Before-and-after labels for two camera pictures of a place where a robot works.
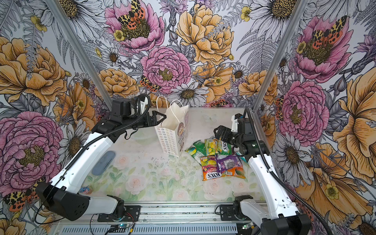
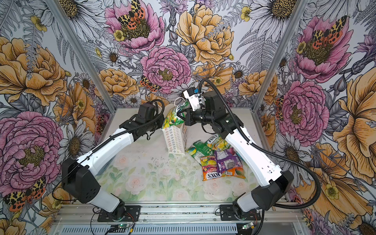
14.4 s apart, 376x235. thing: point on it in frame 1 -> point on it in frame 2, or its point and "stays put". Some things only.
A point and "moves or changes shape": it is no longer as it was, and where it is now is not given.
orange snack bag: [237, 172] stays put
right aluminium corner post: [296, 14] stays put
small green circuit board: [119, 228] stays put
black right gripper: [226, 132] -> [189, 120]
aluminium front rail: [166, 219] stays put
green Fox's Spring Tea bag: [211, 147] -> [172, 118]
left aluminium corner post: [80, 51] stays put
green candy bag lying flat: [197, 150] stays put
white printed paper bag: [172, 135] moves or changes shape
